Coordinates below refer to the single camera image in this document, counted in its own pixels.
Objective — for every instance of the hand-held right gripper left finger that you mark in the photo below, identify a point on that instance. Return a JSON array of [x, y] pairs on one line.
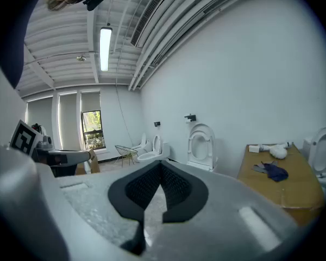
[[130, 200]]

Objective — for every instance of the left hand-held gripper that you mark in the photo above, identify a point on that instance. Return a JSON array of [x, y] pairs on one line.
[[23, 140]]

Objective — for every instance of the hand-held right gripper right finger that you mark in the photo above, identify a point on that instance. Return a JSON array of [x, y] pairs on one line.
[[184, 200]]

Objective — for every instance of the white toilet seat and lid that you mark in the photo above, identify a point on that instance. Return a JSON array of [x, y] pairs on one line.
[[210, 143]]

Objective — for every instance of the white toilet bowl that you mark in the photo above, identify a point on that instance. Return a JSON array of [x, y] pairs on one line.
[[201, 166]]

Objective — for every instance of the tall tank white toilet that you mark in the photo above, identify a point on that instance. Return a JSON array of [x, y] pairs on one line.
[[155, 152]]

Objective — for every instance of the small rounded white toilet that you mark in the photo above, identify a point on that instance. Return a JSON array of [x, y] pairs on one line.
[[141, 145]]

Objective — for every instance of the black toilet paper holder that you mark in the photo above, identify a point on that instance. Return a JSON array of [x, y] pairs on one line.
[[190, 117]]

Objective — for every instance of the white toilet with grey trim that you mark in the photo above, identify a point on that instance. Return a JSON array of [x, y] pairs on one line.
[[323, 156]]

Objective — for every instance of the open small cardboard box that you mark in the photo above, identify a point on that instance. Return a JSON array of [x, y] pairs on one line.
[[93, 162]]

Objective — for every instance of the black framed window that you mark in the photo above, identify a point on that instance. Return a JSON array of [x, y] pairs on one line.
[[93, 130]]

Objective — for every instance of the grey cloth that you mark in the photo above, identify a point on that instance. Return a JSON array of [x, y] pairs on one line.
[[258, 168]]

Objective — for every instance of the small white box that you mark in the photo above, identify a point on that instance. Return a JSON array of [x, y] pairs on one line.
[[253, 148]]

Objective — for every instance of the person's black shirt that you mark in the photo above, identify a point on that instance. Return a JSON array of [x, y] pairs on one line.
[[13, 50]]

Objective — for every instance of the dark blue cloth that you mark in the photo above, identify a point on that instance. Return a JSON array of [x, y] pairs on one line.
[[277, 173]]

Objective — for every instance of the large cardboard box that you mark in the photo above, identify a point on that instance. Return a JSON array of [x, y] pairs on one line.
[[293, 192]]

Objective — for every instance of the long ceiling light fixture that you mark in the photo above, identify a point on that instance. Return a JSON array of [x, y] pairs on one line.
[[105, 49]]

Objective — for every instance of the white ceiling air vent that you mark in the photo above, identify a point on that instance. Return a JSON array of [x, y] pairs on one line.
[[150, 15]]

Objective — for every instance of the small black wall holder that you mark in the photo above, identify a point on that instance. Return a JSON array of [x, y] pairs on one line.
[[157, 124]]

